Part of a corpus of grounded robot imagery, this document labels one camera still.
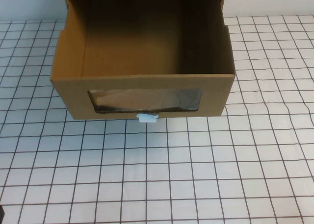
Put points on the white grid tablecloth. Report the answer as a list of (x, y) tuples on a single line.
[(157, 172)]

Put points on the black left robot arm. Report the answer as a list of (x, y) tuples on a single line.
[(1, 210)]

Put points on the windowed cardboard drawer with film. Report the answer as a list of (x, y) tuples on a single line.
[(73, 99)]

